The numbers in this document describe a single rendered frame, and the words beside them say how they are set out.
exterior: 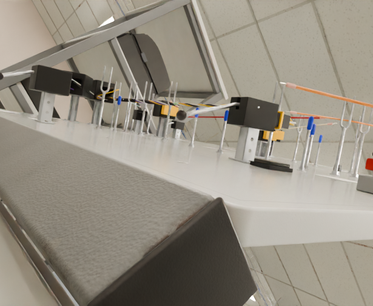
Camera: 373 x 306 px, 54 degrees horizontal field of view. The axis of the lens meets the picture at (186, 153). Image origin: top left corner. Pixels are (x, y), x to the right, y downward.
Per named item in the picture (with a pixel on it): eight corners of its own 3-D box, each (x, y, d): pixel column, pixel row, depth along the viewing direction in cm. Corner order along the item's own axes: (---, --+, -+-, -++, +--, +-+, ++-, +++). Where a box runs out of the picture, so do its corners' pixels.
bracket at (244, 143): (228, 158, 55) (234, 125, 55) (241, 160, 56) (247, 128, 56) (246, 163, 51) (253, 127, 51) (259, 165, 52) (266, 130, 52)
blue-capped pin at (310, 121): (293, 169, 58) (304, 115, 57) (301, 170, 58) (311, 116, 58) (301, 171, 56) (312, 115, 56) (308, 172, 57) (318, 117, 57)
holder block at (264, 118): (225, 123, 54) (230, 96, 54) (256, 130, 57) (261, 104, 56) (242, 125, 50) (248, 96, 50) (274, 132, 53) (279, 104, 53)
